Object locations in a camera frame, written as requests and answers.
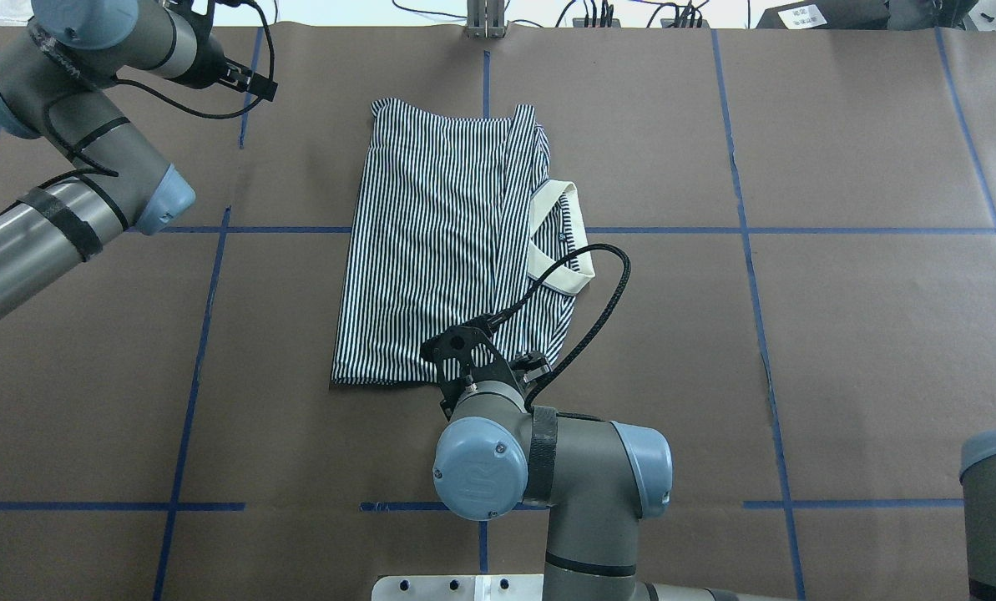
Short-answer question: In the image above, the brown paper table cover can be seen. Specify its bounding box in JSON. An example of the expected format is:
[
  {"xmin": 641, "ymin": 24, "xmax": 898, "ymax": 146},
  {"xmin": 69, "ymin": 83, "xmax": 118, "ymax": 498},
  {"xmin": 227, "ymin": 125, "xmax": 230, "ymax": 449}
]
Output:
[{"xmin": 0, "ymin": 23, "xmax": 996, "ymax": 600}]

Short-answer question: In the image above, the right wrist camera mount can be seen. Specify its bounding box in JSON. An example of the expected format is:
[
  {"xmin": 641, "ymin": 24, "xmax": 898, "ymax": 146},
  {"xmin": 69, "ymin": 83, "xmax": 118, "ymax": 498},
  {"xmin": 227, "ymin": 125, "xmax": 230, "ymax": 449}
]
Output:
[{"xmin": 420, "ymin": 316, "xmax": 522, "ymax": 420}]

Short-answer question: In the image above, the striped polo shirt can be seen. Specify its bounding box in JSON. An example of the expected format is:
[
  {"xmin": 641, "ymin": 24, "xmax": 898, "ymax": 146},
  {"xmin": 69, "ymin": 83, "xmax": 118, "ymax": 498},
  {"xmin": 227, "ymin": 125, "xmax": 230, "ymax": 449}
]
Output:
[{"xmin": 331, "ymin": 98, "xmax": 594, "ymax": 386}]

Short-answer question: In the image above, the aluminium frame post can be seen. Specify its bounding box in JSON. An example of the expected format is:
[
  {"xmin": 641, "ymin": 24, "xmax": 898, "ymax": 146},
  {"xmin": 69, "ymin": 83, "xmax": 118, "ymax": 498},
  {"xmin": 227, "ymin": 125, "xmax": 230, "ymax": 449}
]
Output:
[{"xmin": 464, "ymin": 0, "xmax": 508, "ymax": 39}]

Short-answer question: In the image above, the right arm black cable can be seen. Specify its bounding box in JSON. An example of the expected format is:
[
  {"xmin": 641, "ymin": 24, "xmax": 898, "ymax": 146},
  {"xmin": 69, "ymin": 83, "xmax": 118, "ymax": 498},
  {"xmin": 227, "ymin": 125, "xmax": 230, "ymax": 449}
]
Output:
[{"xmin": 473, "ymin": 243, "xmax": 633, "ymax": 414}]

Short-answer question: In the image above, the white camera pole base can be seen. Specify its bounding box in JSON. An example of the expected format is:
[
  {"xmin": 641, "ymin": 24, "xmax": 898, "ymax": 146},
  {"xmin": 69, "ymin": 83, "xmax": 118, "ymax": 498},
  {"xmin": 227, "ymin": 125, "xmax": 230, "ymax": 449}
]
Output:
[{"xmin": 371, "ymin": 573, "xmax": 544, "ymax": 600}]

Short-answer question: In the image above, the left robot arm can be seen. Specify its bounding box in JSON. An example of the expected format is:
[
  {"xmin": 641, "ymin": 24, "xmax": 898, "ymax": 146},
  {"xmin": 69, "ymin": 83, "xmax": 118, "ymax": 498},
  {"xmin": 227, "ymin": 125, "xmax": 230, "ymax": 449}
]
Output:
[{"xmin": 0, "ymin": 1, "xmax": 277, "ymax": 320}]

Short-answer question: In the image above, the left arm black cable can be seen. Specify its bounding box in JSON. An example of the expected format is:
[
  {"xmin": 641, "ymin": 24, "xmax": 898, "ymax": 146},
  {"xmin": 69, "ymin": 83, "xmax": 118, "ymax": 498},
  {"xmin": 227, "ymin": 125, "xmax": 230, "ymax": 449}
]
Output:
[{"xmin": 13, "ymin": 0, "xmax": 277, "ymax": 218}]

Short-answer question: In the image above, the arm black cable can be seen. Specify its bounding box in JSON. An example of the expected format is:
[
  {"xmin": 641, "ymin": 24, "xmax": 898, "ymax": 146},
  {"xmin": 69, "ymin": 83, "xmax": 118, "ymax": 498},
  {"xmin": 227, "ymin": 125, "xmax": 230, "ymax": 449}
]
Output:
[
  {"xmin": 13, "ymin": 0, "xmax": 277, "ymax": 218},
  {"xmin": 473, "ymin": 243, "xmax": 633, "ymax": 414}
]

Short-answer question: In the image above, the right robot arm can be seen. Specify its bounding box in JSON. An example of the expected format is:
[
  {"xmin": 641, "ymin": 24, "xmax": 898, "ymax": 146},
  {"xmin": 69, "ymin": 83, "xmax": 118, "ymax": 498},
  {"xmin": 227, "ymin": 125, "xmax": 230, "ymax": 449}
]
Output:
[{"xmin": 422, "ymin": 350, "xmax": 996, "ymax": 600}]

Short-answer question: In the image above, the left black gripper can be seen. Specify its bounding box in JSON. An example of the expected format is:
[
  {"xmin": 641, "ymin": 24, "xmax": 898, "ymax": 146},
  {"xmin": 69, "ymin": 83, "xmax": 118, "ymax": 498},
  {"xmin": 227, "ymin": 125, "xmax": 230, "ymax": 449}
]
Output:
[{"xmin": 189, "ymin": 46, "xmax": 279, "ymax": 102}]

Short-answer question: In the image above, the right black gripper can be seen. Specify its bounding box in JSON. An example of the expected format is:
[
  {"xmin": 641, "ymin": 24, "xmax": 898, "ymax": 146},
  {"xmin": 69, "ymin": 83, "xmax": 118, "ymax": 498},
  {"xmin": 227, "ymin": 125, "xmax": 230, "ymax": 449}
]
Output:
[{"xmin": 510, "ymin": 351, "xmax": 552, "ymax": 389}]

